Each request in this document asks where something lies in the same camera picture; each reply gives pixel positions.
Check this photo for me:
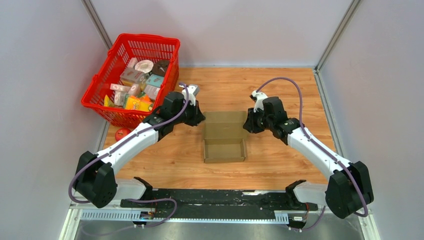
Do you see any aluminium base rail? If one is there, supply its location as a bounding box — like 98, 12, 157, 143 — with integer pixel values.
59, 188, 380, 240

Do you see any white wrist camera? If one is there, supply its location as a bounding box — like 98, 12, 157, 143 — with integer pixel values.
178, 82, 200, 106
250, 90, 268, 113

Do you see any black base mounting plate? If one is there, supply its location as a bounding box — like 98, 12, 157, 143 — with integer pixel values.
120, 188, 319, 220

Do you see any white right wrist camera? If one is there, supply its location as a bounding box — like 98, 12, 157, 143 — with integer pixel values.
250, 90, 268, 113

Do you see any red apple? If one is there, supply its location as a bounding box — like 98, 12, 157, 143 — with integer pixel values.
114, 127, 132, 142

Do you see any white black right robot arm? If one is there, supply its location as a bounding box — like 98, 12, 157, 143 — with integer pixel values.
243, 92, 374, 219

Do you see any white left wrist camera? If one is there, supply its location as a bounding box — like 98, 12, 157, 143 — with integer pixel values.
178, 82, 200, 106

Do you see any aluminium corner frame post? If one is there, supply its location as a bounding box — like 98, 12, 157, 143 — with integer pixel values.
314, 0, 362, 73

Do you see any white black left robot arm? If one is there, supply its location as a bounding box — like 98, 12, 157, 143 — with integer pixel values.
68, 85, 205, 209

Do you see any white tape roll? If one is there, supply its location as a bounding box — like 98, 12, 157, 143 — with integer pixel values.
134, 59, 154, 74

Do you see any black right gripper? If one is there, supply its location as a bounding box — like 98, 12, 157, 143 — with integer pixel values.
242, 106, 273, 134

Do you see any yellow orange snack packet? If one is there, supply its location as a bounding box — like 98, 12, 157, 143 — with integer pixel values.
124, 95, 154, 112

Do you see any left aluminium frame post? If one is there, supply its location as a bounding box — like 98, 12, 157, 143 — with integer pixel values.
81, 0, 113, 50

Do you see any red plastic shopping basket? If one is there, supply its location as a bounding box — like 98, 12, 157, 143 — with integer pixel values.
81, 33, 181, 128

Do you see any dark brown round item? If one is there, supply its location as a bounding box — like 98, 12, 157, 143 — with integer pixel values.
151, 59, 170, 77

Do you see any grey pink carton box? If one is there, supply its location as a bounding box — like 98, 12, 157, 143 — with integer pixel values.
120, 67, 146, 85

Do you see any light blue small box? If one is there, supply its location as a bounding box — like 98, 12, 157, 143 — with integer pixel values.
146, 74, 164, 88

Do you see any brown cardboard paper box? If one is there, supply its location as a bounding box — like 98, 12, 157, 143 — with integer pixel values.
202, 111, 248, 164

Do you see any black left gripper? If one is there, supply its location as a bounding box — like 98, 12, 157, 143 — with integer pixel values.
172, 99, 206, 127

